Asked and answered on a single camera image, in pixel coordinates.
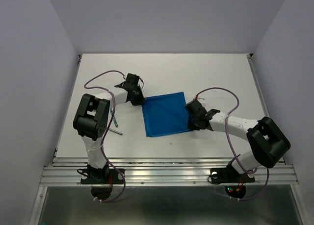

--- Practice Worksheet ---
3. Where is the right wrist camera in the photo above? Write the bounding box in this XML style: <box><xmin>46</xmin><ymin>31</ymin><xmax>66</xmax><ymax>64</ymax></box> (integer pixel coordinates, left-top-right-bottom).
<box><xmin>195</xmin><ymin>96</ymin><xmax>207</xmax><ymax>108</ymax></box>

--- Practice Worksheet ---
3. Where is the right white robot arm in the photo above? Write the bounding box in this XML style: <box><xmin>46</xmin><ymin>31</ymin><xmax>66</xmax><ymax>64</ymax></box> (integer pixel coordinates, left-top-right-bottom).
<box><xmin>185</xmin><ymin>100</ymin><xmax>291</xmax><ymax>181</ymax></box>

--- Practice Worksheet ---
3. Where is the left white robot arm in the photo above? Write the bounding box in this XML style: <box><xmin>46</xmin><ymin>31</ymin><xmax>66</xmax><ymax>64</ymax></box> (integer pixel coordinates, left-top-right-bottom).
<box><xmin>73</xmin><ymin>74</ymin><xmax>145</xmax><ymax>183</ymax></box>

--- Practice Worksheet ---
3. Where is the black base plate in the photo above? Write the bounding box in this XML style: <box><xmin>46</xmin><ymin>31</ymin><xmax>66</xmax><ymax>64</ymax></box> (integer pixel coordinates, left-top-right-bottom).
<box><xmin>78</xmin><ymin>168</ymin><xmax>124</xmax><ymax>185</ymax></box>
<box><xmin>207</xmin><ymin>168</ymin><xmax>255</xmax><ymax>185</ymax></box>

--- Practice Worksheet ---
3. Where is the green handled knife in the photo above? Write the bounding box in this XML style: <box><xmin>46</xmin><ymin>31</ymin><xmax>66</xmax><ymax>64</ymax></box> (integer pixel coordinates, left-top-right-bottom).
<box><xmin>110</xmin><ymin>109</ymin><xmax>118</xmax><ymax>127</ymax></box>

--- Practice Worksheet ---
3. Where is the silver metal fork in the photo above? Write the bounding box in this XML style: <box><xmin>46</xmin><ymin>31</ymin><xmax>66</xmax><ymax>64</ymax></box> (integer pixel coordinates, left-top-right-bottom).
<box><xmin>108</xmin><ymin>128</ymin><xmax>123</xmax><ymax>135</ymax></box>

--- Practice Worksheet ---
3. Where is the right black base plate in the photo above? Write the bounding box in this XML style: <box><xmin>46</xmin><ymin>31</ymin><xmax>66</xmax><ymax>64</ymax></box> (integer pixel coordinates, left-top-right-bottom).
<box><xmin>207</xmin><ymin>168</ymin><xmax>255</xmax><ymax>185</ymax></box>

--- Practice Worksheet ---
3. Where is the aluminium rail frame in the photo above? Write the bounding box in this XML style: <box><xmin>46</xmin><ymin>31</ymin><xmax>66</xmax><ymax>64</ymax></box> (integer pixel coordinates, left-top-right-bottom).
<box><xmin>30</xmin><ymin>53</ymin><xmax>311</xmax><ymax>225</ymax></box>

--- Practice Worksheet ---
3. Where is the blue cloth napkin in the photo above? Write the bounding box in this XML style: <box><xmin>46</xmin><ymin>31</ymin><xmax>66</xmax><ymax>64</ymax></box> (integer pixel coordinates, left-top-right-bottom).
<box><xmin>142</xmin><ymin>92</ymin><xmax>190</xmax><ymax>137</ymax></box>

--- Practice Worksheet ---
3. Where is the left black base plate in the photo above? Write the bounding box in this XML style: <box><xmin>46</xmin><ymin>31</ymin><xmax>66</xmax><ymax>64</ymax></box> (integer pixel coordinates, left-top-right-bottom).
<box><xmin>78</xmin><ymin>168</ymin><xmax>124</xmax><ymax>185</ymax></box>

